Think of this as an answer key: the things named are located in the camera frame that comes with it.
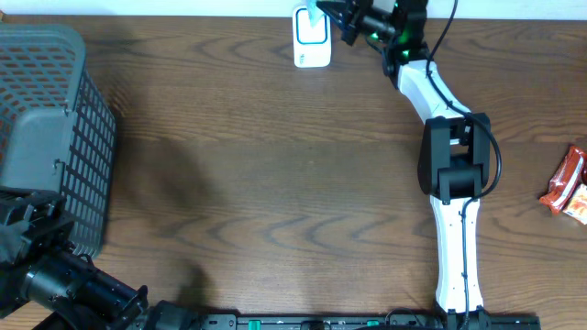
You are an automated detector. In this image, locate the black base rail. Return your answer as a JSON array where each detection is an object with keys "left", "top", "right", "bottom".
[{"left": 196, "top": 311, "right": 542, "bottom": 330}]

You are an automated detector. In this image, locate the grey plastic mesh basket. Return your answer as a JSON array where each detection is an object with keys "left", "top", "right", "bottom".
[{"left": 1, "top": 24, "right": 116, "bottom": 257}]

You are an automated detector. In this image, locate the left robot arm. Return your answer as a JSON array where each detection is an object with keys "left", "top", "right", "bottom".
[{"left": 1, "top": 187, "right": 202, "bottom": 329}]

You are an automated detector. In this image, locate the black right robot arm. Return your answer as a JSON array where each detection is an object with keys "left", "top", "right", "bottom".
[{"left": 315, "top": 1, "right": 495, "bottom": 329}]

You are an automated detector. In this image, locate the red Topps candy bar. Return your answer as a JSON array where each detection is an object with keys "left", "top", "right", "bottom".
[{"left": 539, "top": 146, "right": 586, "bottom": 215}]

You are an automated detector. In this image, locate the teal wet wipes packet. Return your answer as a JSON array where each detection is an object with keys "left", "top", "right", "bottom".
[{"left": 305, "top": 0, "right": 326, "bottom": 28}]

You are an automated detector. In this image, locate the orange Kleenex tissue pack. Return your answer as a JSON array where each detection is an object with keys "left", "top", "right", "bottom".
[{"left": 563, "top": 183, "right": 587, "bottom": 225}]

